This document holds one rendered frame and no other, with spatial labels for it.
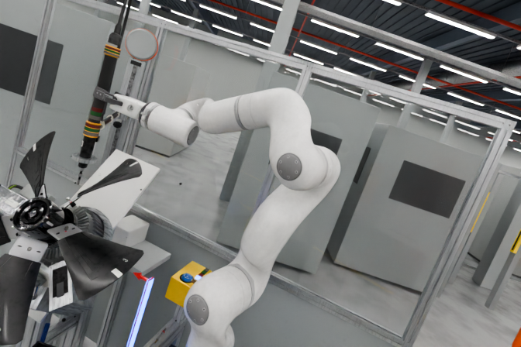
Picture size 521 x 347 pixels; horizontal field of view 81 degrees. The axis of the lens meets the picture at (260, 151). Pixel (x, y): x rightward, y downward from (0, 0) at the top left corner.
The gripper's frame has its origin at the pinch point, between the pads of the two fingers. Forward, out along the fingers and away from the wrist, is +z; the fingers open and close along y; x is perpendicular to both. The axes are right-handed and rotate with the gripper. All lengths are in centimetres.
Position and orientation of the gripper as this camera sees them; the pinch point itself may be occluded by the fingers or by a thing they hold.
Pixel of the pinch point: (108, 94)
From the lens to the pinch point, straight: 108.2
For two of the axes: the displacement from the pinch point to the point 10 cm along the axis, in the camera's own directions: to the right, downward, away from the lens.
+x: 4.0, -9.1, -1.0
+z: -8.9, -4.2, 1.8
